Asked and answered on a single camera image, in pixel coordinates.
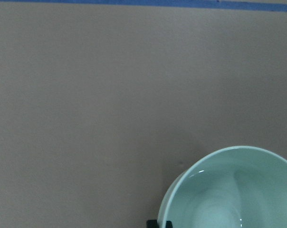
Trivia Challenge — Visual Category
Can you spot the green ceramic bowl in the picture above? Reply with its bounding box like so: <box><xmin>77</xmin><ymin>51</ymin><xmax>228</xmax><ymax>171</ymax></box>
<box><xmin>157</xmin><ymin>146</ymin><xmax>287</xmax><ymax>228</ymax></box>

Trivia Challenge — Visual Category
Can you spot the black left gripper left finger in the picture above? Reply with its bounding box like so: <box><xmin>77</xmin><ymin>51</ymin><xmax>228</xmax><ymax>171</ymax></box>
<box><xmin>146</xmin><ymin>220</ymin><xmax>158</xmax><ymax>228</ymax></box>

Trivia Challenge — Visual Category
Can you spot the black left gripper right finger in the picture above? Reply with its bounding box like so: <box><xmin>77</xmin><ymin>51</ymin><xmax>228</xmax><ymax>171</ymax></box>
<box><xmin>165</xmin><ymin>221</ymin><xmax>172</xmax><ymax>228</ymax></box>

